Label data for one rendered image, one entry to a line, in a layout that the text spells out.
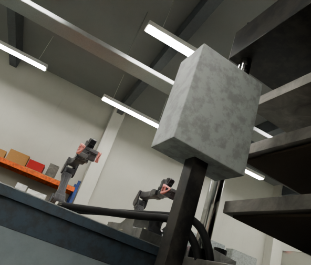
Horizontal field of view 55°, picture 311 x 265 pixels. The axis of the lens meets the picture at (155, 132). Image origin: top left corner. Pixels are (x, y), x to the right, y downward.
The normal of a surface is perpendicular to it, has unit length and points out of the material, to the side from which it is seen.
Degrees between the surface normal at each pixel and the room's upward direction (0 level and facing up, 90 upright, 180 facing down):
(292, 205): 90
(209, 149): 90
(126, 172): 90
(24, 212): 90
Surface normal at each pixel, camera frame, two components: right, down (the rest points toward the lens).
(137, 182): 0.40, -0.29
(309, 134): -0.83, -0.46
